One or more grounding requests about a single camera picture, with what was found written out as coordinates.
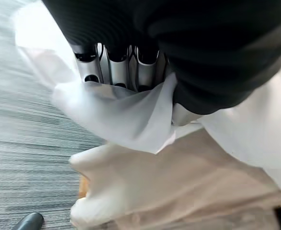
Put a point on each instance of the dark robot foot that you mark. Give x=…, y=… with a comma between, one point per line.
x=31, y=221

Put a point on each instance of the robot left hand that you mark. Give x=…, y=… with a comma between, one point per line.
x=202, y=48

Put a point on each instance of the beige mattress cover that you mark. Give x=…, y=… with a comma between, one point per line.
x=178, y=187

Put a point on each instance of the white bed sheet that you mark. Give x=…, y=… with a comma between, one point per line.
x=121, y=115

